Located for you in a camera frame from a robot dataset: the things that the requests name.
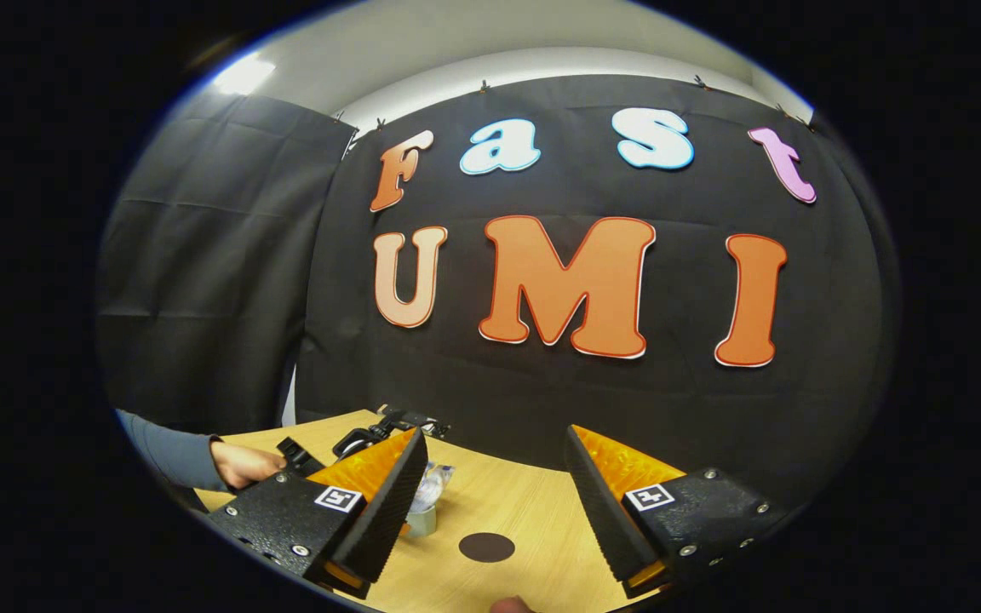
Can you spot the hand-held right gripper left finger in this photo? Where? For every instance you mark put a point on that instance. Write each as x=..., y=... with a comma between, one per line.
x=388, y=511

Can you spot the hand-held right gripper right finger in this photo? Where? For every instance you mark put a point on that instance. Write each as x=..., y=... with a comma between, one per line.
x=597, y=511

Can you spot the clear cup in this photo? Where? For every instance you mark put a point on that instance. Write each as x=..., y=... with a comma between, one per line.
x=424, y=519

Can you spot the dark brown round coaster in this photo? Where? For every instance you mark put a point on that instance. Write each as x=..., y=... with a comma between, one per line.
x=486, y=547

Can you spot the wooden desktop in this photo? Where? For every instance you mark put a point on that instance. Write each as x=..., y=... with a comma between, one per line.
x=524, y=502

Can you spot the black backdrop cloth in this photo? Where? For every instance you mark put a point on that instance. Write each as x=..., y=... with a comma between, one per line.
x=456, y=383

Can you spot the ceiling light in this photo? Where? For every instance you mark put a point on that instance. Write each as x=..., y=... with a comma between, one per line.
x=243, y=75

